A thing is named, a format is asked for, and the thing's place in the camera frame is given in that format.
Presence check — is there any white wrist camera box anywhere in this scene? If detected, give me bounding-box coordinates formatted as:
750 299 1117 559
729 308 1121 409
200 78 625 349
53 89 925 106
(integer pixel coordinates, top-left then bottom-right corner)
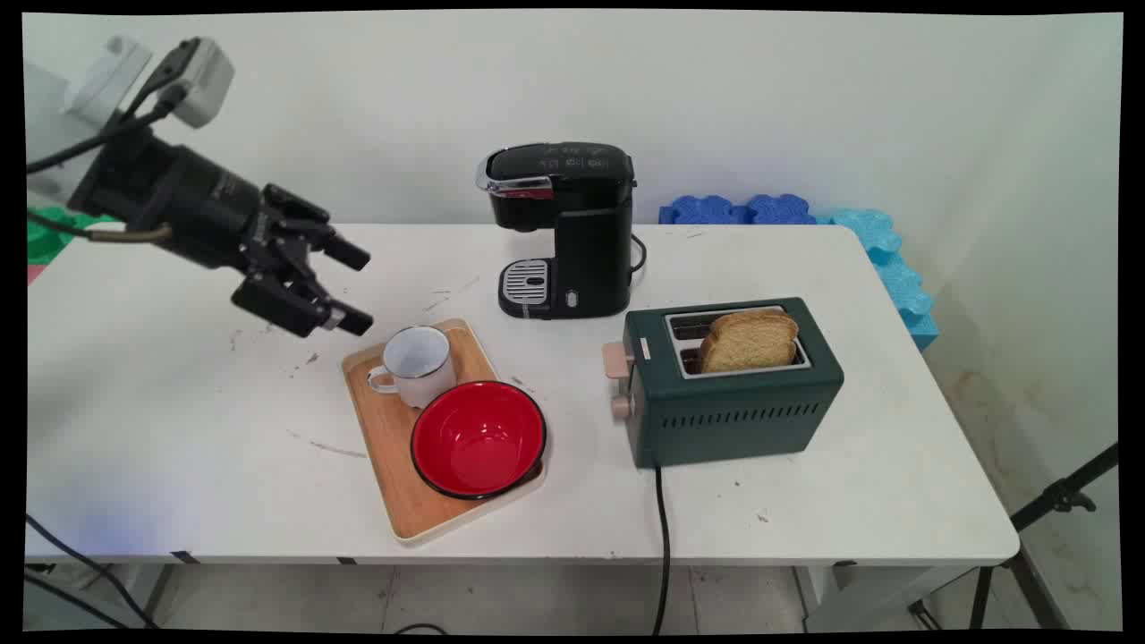
166 36 236 129

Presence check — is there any light blue foam mat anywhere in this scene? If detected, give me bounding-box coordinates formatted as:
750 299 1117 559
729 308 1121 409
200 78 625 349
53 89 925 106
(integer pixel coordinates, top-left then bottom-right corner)
812 208 940 352

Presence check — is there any thin cable with olive sleeve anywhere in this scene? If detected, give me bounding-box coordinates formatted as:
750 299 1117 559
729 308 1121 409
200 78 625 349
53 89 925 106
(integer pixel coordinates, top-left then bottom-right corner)
27 209 173 245

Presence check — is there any black floor cable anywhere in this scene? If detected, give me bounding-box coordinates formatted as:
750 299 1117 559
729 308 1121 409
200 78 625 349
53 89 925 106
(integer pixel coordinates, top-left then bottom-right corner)
25 513 160 629

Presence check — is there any dark blue foam mat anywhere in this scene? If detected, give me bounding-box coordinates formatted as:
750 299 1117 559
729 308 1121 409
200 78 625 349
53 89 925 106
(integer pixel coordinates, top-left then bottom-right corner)
658 193 818 227

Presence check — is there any black toaster power cord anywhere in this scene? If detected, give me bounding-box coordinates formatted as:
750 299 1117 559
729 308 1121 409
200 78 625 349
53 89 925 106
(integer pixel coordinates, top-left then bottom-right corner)
650 464 673 636

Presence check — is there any toasted bread slice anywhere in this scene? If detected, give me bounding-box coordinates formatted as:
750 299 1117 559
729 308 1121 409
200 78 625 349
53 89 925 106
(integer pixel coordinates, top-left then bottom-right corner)
699 309 800 376

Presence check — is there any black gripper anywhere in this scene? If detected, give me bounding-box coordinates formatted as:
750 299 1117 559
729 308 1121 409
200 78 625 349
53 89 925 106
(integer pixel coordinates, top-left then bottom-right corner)
67 130 376 340

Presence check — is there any red bowl with black rim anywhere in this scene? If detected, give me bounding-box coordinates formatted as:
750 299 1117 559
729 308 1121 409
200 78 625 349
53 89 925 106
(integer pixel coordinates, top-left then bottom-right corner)
410 380 548 501

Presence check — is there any green foam mat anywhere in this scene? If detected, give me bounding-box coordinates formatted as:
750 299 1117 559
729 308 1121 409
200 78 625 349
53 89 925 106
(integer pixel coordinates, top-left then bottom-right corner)
27 205 119 267

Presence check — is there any white enamel mug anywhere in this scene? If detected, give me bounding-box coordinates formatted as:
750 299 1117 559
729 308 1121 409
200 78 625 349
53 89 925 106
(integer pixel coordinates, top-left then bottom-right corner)
367 326 458 411

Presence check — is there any black coffee machine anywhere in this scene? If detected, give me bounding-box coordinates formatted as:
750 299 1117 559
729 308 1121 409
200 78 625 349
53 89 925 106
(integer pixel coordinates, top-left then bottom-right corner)
475 141 638 321

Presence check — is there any black camera cable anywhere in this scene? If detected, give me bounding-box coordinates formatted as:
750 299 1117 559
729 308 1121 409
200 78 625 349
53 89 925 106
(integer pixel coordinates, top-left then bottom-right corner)
27 39 203 175

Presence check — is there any wooden serving tray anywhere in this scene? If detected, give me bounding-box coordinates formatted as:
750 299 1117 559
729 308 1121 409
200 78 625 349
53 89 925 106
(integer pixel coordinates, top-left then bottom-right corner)
342 318 549 547

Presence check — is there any black tripod stand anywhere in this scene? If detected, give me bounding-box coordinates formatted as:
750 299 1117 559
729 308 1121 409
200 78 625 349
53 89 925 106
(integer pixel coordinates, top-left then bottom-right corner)
970 442 1120 631

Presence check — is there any green two-slot toaster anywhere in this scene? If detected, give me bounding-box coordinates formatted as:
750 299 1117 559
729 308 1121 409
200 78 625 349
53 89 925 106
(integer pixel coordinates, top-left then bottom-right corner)
602 298 845 470

